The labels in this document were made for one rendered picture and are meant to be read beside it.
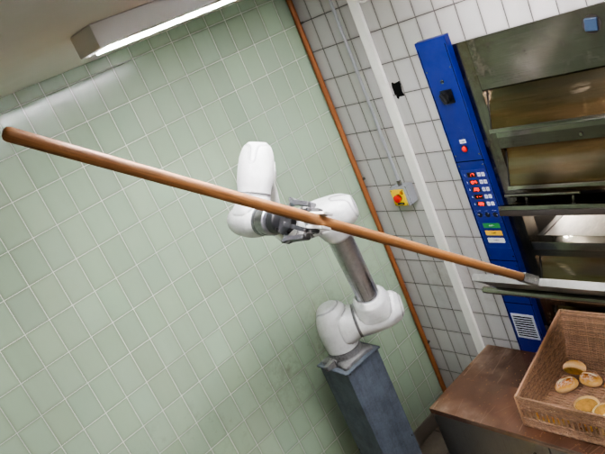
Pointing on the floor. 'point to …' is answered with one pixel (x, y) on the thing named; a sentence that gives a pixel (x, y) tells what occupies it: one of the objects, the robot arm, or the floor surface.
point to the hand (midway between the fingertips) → (319, 221)
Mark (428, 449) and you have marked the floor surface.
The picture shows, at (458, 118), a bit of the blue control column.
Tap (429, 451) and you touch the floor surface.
